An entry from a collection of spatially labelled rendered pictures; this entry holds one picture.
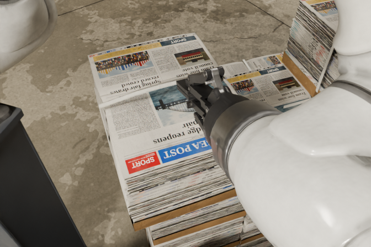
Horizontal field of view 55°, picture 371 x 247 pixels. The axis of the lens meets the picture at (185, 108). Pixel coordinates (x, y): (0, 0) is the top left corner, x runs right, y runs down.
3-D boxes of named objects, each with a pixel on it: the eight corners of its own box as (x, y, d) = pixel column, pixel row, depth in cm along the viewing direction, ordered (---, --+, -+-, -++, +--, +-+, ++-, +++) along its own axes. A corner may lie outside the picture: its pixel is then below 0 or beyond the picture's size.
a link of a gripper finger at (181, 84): (187, 96, 56) (187, 91, 55) (176, 85, 62) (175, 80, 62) (206, 91, 56) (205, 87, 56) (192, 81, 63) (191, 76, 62)
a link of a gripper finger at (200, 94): (209, 118, 45) (208, 108, 45) (184, 92, 55) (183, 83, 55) (237, 111, 46) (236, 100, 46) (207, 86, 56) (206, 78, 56)
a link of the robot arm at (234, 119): (231, 206, 36) (210, 178, 42) (308, 181, 38) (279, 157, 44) (221, 126, 33) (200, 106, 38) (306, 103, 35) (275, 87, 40)
